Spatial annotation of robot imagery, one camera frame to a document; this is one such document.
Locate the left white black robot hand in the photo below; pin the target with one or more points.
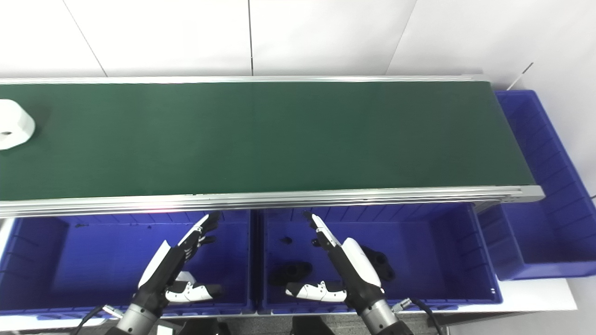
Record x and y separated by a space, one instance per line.
160 274

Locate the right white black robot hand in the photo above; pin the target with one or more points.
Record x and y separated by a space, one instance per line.
358 265

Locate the white round plastic part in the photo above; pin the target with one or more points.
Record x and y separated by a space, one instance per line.
187 277
11 123

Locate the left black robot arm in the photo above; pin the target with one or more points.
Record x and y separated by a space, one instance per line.
135 320

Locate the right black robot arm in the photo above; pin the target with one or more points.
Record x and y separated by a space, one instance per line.
382 318

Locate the large black part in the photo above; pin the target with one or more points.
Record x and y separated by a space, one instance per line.
384 267

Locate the black flanged part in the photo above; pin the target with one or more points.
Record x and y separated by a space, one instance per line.
293 272

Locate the black robot body part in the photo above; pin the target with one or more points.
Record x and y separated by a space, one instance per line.
205 327

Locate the blue plastic bin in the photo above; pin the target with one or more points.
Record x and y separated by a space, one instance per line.
433 260
549 232
93 260

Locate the green conveyor belt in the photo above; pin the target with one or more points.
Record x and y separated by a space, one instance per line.
279 200
279 139

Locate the thin white black rod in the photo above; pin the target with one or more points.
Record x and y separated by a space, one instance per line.
520 76

